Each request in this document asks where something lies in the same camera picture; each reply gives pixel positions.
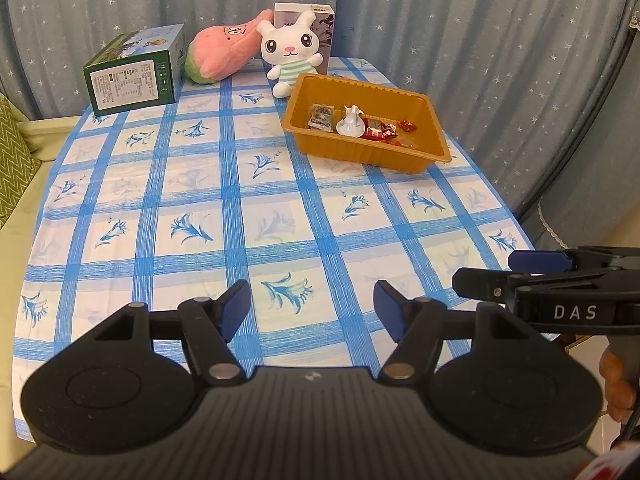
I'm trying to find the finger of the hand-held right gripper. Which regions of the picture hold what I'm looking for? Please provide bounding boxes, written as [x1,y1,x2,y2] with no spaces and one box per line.
[452,260,640,306]
[508,245,640,273]

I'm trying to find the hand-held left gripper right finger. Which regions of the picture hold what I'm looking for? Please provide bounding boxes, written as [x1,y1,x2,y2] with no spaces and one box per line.
[374,280,532,387]

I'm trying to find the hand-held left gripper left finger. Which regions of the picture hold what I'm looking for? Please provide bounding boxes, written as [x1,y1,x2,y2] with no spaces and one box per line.
[95,279,252,387]

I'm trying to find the orange plastic tray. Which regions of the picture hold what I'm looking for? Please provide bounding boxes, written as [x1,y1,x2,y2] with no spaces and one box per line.
[281,73,452,173]

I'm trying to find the white snack wrapper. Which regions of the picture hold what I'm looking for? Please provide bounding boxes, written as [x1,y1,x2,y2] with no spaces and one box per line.
[336,104,366,137]

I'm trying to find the clear packet of dark snack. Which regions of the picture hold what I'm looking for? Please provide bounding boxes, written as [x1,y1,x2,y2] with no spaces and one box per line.
[307,103,335,133]

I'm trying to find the person's right hand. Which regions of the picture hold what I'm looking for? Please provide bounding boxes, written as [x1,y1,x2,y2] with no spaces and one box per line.
[600,347,639,424]

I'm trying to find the blue checked floral tablecloth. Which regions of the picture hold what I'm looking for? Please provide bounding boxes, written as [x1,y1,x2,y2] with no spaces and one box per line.
[12,56,538,441]

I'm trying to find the blue star-print curtain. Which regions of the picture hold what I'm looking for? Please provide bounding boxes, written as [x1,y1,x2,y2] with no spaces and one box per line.
[0,0,640,241]

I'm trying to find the green printed carton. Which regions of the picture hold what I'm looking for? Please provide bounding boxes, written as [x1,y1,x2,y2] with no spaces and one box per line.
[82,23,187,117]

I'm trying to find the pink plush toy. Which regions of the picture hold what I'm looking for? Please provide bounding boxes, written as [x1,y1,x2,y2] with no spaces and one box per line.
[185,8,275,84]

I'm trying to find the light green sofa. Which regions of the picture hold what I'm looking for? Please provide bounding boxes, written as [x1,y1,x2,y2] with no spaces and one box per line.
[0,92,81,233]

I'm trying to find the green zigzag cushion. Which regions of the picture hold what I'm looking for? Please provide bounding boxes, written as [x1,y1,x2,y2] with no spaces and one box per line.
[0,95,43,233]

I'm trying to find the white bunny plush toy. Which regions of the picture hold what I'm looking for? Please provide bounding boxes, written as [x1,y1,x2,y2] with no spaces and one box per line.
[256,8,325,98]

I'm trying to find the white box with plant print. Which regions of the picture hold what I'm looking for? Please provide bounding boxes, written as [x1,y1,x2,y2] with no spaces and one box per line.
[273,2,335,76]

